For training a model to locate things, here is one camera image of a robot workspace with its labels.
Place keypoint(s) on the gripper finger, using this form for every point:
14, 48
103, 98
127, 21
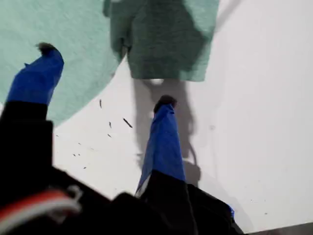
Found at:
34, 80
163, 147

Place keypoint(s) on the pale green T-shirt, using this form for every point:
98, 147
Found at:
73, 36

